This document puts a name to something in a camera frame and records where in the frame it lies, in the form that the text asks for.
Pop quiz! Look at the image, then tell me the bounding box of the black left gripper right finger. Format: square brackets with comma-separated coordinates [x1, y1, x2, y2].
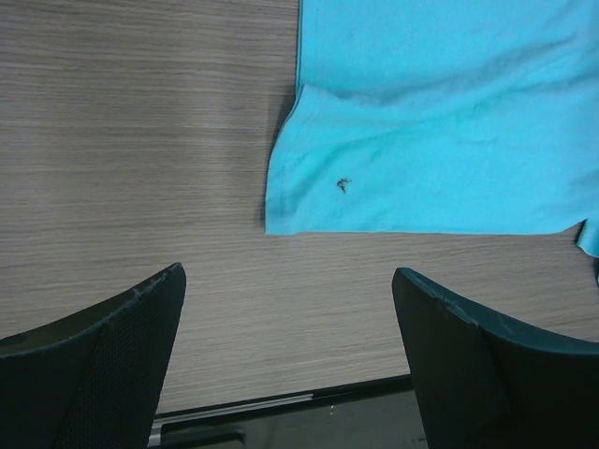
[392, 268, 598, 448]

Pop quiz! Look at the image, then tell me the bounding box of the turquoise t shirt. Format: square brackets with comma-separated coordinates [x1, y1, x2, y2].
[265, 1, 598, 256]

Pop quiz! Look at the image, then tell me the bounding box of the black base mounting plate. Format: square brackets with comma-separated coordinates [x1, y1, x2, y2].
[154, 375, 428, 448]

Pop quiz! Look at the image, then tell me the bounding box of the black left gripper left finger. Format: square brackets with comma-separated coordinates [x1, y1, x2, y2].
[1, 263, 186, 448]

